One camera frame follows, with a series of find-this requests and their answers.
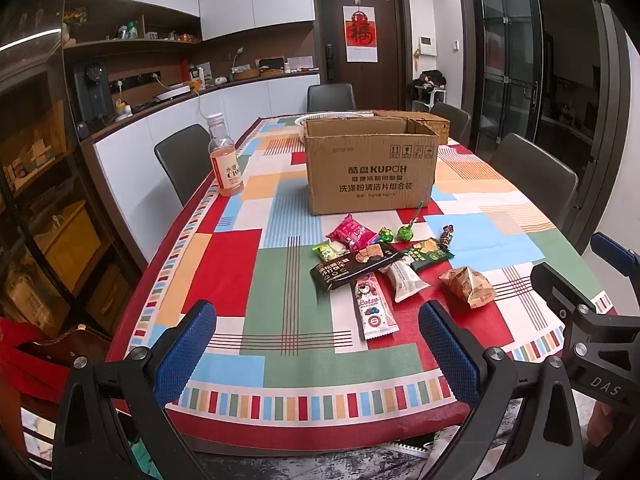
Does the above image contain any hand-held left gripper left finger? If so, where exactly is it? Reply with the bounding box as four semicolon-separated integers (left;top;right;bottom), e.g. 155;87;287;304
52;300;218;480

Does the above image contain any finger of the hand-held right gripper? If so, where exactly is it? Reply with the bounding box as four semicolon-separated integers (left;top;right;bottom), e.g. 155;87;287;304
590;232;640;275
530;262;597;322

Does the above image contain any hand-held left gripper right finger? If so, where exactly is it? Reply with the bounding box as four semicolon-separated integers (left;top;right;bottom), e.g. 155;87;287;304
419;301;586;480

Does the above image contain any beige orange-print snack packet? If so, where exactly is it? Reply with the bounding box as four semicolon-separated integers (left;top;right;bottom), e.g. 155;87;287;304
439;266;497;308

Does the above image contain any dark cracker packet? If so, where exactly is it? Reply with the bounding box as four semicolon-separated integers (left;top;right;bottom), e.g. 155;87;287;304
310;242;406;293

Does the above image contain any brown cardboard box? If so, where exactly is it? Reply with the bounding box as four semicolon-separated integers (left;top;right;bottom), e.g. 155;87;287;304
298;115;441;216

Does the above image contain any pink white snack bar packet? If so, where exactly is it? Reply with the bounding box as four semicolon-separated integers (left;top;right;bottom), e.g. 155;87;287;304
352;272;399;341

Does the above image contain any green snack packet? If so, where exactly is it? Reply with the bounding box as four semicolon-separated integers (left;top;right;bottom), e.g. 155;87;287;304
397;237;455;271

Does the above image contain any grey dining chair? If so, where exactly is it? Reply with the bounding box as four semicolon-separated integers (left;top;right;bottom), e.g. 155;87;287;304
490;132;579;231
154;124;213;206
306;83;357;112
430;101;472;150

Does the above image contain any green lollipop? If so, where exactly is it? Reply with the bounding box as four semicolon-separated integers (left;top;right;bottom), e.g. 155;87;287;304
396;201;426;241

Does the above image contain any pink drink bottle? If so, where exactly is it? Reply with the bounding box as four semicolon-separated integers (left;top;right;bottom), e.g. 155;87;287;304
206;113;245;197

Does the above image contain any white kitchen counter cabinet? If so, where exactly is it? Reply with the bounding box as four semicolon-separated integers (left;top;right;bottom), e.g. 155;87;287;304
80;72;321;266

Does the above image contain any wicker storage box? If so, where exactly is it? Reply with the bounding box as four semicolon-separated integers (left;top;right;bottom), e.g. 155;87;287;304
372;110;451;147

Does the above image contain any glass display cabinet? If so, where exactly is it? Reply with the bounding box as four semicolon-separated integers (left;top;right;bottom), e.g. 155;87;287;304
0;10;146;341

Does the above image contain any black sliding glass door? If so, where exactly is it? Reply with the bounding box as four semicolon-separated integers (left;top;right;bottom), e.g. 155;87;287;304
456;0;631;256

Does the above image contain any white shelf rack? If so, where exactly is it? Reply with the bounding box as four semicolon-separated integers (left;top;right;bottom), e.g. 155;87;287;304
414;87;446;111

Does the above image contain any dark clothes pile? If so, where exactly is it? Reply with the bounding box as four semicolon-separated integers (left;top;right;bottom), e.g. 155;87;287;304
417;69;447;90

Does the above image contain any white fruit basket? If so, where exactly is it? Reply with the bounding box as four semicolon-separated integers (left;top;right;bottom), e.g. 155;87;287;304
295;111;373;137

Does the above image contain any white flat cooker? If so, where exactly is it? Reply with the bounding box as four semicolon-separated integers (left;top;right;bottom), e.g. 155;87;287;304
152;85;193;102

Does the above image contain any black water dispenser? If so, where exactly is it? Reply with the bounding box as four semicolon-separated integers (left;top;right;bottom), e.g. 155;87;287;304
70;60;116;126

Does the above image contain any dark wooden door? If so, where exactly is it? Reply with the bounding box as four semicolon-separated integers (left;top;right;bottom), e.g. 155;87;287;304
312;0;412;111

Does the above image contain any red white wall calendar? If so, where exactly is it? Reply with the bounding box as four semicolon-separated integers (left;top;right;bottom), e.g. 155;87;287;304
342;5;379;63

